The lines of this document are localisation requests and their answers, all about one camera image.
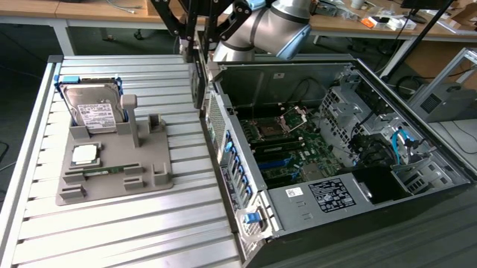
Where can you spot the silver chipset heatsink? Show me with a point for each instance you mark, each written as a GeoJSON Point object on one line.
{"type": "Point", "coordinates": [312, 171]}

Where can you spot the black tripod pole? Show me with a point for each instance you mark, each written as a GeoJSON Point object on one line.
{"type": "Point", "coordinates": [427, 30]}

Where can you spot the blue case latch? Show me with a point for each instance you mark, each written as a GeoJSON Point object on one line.
{"type": "Point", "coordinates": [251, 218]}

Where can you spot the hard disk with blue bracket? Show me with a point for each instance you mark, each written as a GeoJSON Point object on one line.
{"type": "Point", "coordinates": [95, 109]}

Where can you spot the orange small box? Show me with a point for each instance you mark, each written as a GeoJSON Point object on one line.
{"type": "Point", "coordinates": [372, 21]}

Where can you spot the wooden desk white frame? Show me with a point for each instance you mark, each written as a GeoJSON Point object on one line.
{"type": "Point", "coordinates": [335, 26]}
{"type": "Point", "coordinates": [92, 11]}

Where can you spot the metal socket cover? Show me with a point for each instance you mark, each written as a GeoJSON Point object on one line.
{"type": "Point", "coordinates": [294, 118]}

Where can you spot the silver CPU chip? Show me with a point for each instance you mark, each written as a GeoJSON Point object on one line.
{"type": "Point", "coordinates": [84, 155]}

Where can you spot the silver disk bay cage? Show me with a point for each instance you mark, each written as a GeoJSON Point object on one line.
{"type": "Point", "coordinates": [342, 111]}

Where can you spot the thin metal locking lever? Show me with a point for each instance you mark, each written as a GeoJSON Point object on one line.
{"type": "Point", "coordinates": [252, 111]}

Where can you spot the black monitor with stand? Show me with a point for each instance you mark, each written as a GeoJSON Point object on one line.
{"type": "Point", "coordinates": [413, 11]}

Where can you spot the open black PC case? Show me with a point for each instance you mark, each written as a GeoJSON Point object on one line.
{"type": "Point", "coordinates": [335, 223]}

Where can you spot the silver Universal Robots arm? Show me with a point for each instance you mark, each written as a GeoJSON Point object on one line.
{"type": "Point", "coordinates": [267, 25]}

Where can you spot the brown cardboard piece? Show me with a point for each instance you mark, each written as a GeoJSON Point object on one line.
{"type": "Point", "coordinates": [465, 14]}

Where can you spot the aluminium profile frame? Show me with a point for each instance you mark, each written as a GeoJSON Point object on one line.
{"type": "Point", "coordinates": [458, 64]}

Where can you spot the white case sticker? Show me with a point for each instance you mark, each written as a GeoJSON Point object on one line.
{"type": "Point", "coordinates": [278, 75]}

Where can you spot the grey power supply unit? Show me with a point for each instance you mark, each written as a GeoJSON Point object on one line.
{"type": "Point", "coordinates": [298, 206]}

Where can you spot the green RAM stick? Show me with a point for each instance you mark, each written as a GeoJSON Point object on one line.
{"type": "Point", "coordinates": [104, 170]}

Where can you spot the grey computer tower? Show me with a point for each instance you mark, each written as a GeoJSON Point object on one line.
{"type": "Point", "coordinates": [446, 103]}

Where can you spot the white small box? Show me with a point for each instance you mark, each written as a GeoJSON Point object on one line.
{"type": "Point", "coordinates": [402, 24]}

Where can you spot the CPU socket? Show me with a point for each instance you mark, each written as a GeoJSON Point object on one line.
{"type": "Point", "coordinates": [266, 129]}

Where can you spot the black graphics card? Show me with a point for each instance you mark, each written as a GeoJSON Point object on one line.
{"type": "Point", "coordinates": [196, 83]}

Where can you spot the white cup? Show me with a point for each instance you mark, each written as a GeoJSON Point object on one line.
{"type": "Point", "coordinates": [358, 3]}

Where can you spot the blue expansion slot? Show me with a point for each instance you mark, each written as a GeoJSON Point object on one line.
{"type": "Point", "coordinates": [275, 164]}

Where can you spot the green Dell motherboard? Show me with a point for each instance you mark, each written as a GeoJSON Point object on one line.
{"type": "Point", "coordinates": [312, 150]}

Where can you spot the grey parts rack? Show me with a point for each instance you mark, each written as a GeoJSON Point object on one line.
{"type": "Point", "coordinates": [119, 181]}

